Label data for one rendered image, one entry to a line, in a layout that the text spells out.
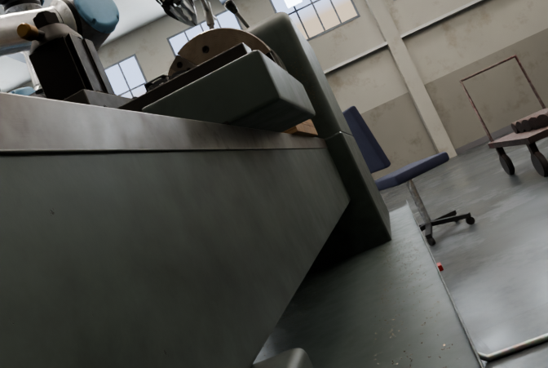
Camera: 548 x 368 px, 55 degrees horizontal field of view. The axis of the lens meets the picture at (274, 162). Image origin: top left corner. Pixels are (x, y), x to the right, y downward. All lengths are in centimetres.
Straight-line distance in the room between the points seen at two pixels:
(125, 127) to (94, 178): 6
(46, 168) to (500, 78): 1178
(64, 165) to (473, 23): 1188
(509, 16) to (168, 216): 1205
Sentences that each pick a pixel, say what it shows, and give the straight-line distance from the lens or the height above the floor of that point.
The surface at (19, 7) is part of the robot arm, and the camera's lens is 194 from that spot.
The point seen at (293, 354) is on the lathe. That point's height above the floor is 68.
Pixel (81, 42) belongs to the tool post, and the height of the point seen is 111.
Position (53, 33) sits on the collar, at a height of 113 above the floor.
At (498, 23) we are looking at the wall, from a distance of 1221.
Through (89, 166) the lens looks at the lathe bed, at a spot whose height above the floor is 83.
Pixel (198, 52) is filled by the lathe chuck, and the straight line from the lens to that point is 140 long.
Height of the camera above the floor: 78
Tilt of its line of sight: 3 degrees up
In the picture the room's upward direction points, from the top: 24 degrees counter-clockwise
